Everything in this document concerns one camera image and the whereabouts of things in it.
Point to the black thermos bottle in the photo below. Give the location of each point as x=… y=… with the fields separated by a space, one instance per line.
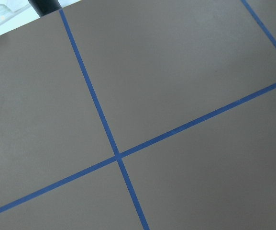
x=45 y=7

